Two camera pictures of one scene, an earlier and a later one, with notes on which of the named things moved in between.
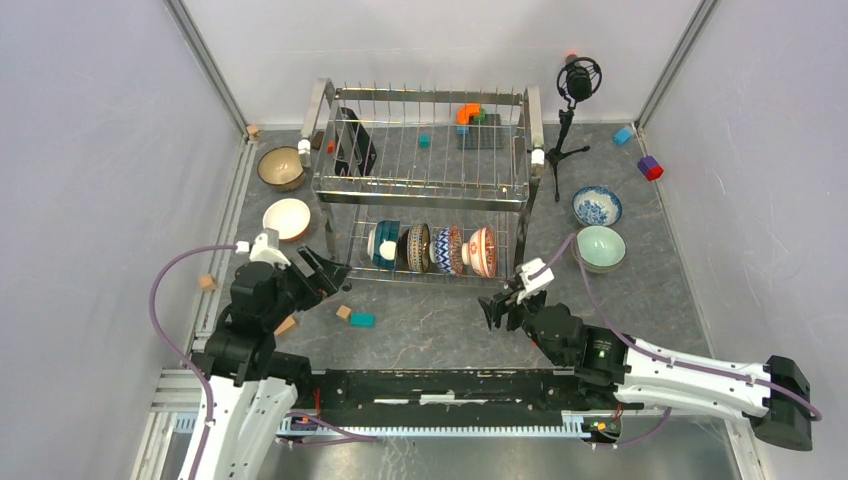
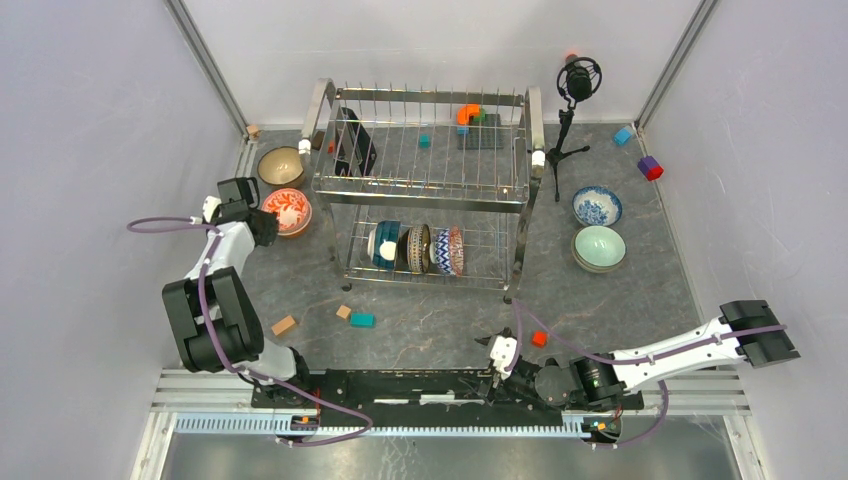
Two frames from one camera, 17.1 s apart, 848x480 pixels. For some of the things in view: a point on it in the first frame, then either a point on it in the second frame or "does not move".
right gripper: (498, 305) to (501, 386)
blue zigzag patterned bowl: (440, 251) does not move
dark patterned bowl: (418, 245) does not move
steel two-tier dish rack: (430, 185) does not move
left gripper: (323, 281) to (271, 228)
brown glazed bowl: (280, 168) does not move
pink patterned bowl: (480, 251) to (293, 208)
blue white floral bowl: (596, 206) does not move
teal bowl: (382, 244) does not move
